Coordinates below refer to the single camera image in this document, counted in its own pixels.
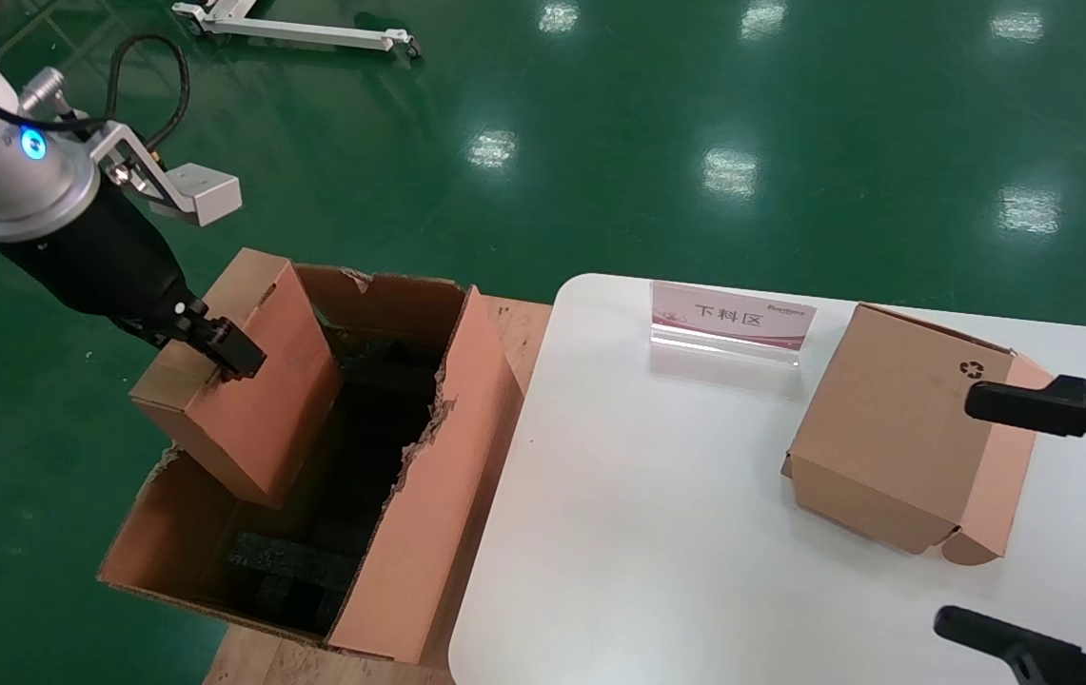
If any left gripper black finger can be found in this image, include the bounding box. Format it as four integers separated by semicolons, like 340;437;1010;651
183;303;268;384

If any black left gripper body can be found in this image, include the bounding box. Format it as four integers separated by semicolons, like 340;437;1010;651
0;190;212;351

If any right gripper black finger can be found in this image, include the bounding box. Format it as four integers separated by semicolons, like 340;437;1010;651
933;605;1086;685
964;374;1086;481

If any small narrow cardboard box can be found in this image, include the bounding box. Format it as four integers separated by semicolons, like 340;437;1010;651
128;247;344;510

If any cardboard box with recycle mark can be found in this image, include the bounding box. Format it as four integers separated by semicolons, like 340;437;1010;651
780;303;1056;567

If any big open cardboard box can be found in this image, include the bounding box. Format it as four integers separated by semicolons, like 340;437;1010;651
97;262;531;664

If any black foam insert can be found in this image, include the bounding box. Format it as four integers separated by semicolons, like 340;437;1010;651
227;323;453;636

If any acrylic sign with red label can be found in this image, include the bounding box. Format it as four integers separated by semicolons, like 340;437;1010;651
649;280;818;370

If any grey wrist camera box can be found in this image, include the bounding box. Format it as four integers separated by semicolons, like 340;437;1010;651
86;122;244;229

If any black looped cable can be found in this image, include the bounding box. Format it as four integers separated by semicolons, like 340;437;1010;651
108;34;191;158

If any white metal floor frame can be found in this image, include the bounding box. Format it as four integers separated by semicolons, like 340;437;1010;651
171;0;422;60

